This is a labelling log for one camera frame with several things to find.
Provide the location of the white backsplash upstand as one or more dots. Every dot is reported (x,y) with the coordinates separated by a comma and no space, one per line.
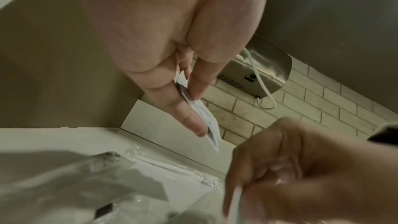
(149,124)

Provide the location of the steel wall hand dryer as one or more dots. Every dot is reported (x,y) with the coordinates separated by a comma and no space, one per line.
(267,65)

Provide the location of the white toothpaste sachet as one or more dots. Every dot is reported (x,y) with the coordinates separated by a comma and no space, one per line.
(205,117)

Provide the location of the black right wristband with markers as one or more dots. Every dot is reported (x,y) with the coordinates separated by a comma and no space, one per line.
(384,133)

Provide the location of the grey overhead cabinet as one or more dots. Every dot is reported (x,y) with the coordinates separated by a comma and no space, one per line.
(326,21)

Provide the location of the clear plastic packets pile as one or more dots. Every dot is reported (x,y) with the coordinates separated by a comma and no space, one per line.
(108,159)

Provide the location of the person's right hand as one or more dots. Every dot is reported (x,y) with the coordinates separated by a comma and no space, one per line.
(311,181)

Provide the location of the person's left hand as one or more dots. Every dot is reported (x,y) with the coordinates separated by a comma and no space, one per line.
(155,21)

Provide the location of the dark brown side panel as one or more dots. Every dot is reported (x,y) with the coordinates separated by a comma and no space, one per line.
(46,58)

